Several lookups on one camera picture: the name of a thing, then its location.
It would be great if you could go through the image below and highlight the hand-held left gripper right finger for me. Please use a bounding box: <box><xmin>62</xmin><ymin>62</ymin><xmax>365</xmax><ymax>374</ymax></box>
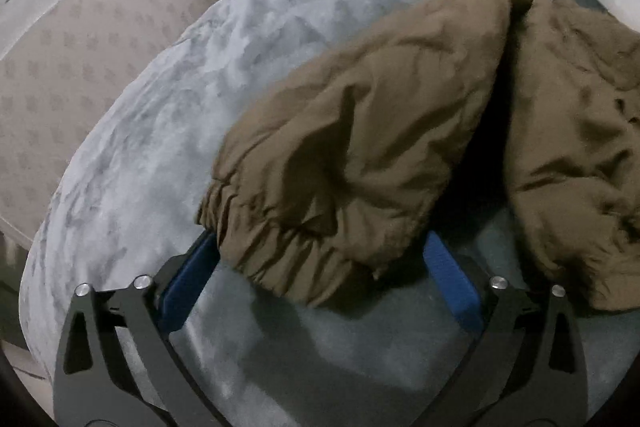
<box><xmin>415</xmin><ymin>231</ymin><xmax>588</xmax><ymax>427</ymax></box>

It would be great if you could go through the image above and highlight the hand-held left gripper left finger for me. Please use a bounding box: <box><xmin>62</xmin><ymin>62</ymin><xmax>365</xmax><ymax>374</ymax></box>
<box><xmin>52</xmin><ymin>229</ymin><xmax>223</xmax><ymax>427</ymax></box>

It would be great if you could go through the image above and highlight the brown jacket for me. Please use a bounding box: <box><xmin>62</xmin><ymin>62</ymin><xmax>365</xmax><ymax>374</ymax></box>
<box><xmin>195</xmin><ymin>0</ymin><xmax>640</xmax><ymax>315</ymax></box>

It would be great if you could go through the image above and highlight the grey plush blanket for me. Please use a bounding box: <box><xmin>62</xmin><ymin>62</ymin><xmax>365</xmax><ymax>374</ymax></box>
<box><xmin>20</xmin><ymin>0</ymin><xmax>621</xmax><ymax>427</ymax></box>

